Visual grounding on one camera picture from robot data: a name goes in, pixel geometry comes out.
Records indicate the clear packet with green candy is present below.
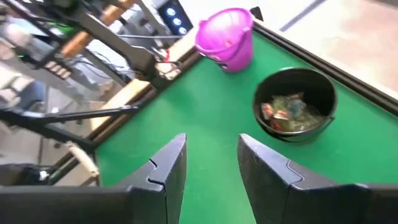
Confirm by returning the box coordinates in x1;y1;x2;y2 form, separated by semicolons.
272;95;292;110
290;114;326;132

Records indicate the clear packet with red candy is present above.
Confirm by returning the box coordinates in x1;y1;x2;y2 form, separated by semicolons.
260;102;275;121
269;118;290;131

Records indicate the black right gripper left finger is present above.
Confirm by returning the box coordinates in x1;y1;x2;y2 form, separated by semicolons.
116;133;188;224

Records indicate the green table mat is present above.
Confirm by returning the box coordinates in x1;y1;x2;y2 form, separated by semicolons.
95;30;398;224

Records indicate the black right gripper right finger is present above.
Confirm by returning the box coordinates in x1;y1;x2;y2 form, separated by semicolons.
237;133;341;224

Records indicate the purple bucket with face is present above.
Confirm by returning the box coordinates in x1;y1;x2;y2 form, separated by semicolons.
195;7;255;73

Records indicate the white bracket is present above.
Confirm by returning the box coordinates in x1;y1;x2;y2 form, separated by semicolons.
67;142;101;185

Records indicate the black plastic bucket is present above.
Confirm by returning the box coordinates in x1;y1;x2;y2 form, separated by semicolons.
252;67;338;144

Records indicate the clear packet with teal candy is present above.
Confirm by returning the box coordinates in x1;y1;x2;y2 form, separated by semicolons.
287;98;307;116

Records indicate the black computer with light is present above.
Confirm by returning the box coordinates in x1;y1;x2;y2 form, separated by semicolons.
157;0;194;35

